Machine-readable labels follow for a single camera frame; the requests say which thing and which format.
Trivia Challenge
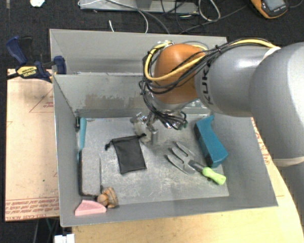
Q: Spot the brown cardboard board red print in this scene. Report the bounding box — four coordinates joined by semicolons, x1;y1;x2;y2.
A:
5;68;286;222

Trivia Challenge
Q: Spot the teal handle-shaped block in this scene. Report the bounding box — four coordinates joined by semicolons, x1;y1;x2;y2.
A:
194;114;229;169

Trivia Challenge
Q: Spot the teal flat strip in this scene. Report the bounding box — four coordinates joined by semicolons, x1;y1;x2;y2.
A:
77;117;88;161

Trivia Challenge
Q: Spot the black cloth pouch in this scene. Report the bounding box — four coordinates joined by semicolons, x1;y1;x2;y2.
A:
104;133;147;175

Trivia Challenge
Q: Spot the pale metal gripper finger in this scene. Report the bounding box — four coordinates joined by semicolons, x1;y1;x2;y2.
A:
130;112;145;138
145;126;159;147

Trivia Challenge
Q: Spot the grey metal bin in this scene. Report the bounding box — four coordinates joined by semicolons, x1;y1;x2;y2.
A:
49;28;279;228

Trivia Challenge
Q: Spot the brown toy turtle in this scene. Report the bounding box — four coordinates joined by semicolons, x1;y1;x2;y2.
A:
96;186;119;209

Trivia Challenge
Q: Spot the metal garden fork green handle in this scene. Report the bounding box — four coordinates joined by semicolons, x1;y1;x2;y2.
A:
164;142;226;186

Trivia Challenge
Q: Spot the pink wedge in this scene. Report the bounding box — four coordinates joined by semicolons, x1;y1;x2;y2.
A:
74;199;107;217

